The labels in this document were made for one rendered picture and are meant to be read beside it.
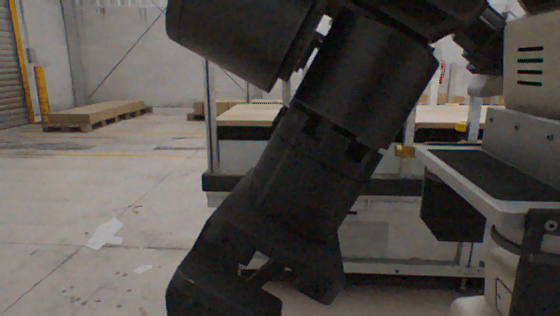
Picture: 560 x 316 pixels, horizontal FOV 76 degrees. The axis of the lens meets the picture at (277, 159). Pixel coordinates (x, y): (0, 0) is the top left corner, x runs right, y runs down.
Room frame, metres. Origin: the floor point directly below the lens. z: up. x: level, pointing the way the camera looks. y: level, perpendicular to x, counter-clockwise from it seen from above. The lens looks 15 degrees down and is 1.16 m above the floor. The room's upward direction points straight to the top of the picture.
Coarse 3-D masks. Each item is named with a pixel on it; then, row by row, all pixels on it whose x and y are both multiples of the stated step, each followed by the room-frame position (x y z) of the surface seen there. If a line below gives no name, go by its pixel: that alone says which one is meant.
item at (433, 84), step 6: (438, 42) 2.37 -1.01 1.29; (438, 48) 2.37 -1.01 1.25; (438, 54) 2.37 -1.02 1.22; (438, 60) 2.37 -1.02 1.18; (438, 72) 2.36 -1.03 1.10; (432, 78) 2.37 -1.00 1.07; (438, 78) 2.36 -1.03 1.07; (432, 84) 2.37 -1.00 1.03; (432, 90) 2.37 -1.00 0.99; (432, 96) 2.37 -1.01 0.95; (432, 102) 2.37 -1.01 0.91
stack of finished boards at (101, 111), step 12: (72, 108) 7.00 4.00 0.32; (84, 108) 7.00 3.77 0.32; (96, 108) 7.00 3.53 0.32; (108, 108) 7.05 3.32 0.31; (120, 108) 7.46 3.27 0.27; (132, 108) 8.02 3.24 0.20; (60, 120) 6.30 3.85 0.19; (72, 120) 6.29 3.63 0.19; (84, 120) 6.29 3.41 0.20; (96, 120) 6.48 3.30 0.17
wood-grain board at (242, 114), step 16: (224, 112) 1.97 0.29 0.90; (240, 112) 1.97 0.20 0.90; (256, 112) 1.97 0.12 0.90; (272, 112) 1.97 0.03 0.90; (416, 112) 1.97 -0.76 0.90; (432, 112) 1.96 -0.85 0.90; (448, 112) 1.96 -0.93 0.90; (464, 112) 1.96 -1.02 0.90; (448, 128) 1.62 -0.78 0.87; (480, 128) 1.61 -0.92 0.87
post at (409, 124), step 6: (414, 108) 1.43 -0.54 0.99; (414, 114) 1.43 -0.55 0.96; (408, 120) 1.43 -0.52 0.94; (414, 120) 1.43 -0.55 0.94; (408, 126) 1.43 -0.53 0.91; (408, 132) 1.43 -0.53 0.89; (402, 138) 1.46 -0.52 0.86; (408, 138) 1.43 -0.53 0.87; (402, 144) 1.46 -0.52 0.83; (408, 144) 1.43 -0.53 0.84; (402, 162) 1.44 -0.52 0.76; (408, 162) 1.43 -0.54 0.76; (402, 168) 1.43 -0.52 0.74; (408, 168) 1.43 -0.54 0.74
